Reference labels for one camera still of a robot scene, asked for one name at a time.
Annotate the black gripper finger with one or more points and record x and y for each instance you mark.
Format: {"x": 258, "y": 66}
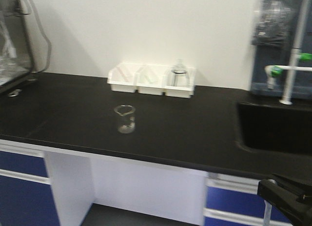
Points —
{"x": 299, "y": 187}
{"x": 297, "y": 211}

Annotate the clear plastic pipette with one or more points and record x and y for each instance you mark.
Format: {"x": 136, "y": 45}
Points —
{"x": 267, "y": 213}

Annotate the black bench sink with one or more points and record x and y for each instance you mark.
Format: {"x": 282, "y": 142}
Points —
{"x": 277, "y": 129}

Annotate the blue right cabinet drawer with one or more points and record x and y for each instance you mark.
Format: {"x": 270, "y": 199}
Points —
{"x": 232, "y": 201}

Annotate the blue cabinet drawer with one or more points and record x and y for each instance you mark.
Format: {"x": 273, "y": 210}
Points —
{"x": 26, "y": 197}
{"x": 232, "y": 201}

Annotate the white lab faucet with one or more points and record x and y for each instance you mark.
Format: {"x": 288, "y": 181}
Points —
{"x": 273, "y": 71}

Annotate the white bin right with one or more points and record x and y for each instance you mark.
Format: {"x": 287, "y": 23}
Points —
{"x": 182, "y": 92}

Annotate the white bin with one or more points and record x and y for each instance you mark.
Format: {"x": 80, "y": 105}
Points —
{"x": 123, "y": 77}
{"x": 182, "y": 92}
{"x": 150, "y": 79}

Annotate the blue grey drying rack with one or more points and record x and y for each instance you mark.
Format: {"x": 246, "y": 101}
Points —
{"x": 273, "y": 35}

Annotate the glass flask in bin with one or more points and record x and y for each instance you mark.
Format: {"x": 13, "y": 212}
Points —
{"x": 179, "y": 75}

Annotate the white bin middle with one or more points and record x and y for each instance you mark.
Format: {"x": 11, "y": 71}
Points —
{"x": 150, "y": 79}

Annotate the white bin left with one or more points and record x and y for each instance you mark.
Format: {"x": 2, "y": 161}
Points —
{"x": 123, "y": 77}

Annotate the blue left cabinet drawer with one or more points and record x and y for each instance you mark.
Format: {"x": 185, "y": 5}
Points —
{"x": 26, "y": 197}

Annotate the metal floor bracket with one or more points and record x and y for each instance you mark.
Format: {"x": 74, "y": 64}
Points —
{"x": 14, "y": 93}

